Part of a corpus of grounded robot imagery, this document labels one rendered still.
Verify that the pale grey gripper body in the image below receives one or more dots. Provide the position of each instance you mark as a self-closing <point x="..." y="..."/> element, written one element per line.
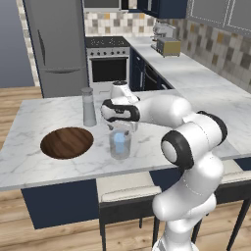
<point x="125" y="125"/>

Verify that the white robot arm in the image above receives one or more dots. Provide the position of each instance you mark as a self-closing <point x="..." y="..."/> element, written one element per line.
<point x="183" y="130"/>

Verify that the blue ice cube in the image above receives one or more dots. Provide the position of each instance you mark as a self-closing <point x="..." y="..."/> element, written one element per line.
<point x="119" y="138"/>
<point x="120" y="148"/>

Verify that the clear glass ice bowl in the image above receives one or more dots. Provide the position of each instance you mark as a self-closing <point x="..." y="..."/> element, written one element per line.
<point x="113" y="152"/>

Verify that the round brown wooden bowl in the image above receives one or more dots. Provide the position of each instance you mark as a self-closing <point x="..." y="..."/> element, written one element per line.
<point x="67" y="142"/>

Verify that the navy base cupboards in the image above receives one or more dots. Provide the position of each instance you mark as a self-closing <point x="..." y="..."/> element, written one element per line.
<point x="143" y="75"/>

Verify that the silver stove with oven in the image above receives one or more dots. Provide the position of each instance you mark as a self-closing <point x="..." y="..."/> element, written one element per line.
<point x="108" y="65"/>

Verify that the black stool with cream seat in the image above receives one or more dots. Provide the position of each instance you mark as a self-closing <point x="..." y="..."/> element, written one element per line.
<point x="127" y="192"/>
<point x="235" y="183"/>

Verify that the yellow and silver toaster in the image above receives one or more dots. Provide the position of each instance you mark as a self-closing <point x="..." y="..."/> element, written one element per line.
<point x="169" y="46"/>

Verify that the silver coffee machine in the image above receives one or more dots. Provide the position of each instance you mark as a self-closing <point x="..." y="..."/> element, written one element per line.
<point x="162" y="31"/>

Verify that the navy island cabinet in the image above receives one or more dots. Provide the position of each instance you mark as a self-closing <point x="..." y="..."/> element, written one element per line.
<point x="59" y="202"/>

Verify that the grey fridge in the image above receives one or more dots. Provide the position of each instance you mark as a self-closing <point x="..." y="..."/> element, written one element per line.
<point x="59" y="45"/>

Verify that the navy wall cupboards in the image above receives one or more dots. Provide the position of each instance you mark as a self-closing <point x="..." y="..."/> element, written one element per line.
<point x="166" y="8"/>

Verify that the grey wall cupboards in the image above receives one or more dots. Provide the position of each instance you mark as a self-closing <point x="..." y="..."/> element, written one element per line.
<point x="222" y="13"/>

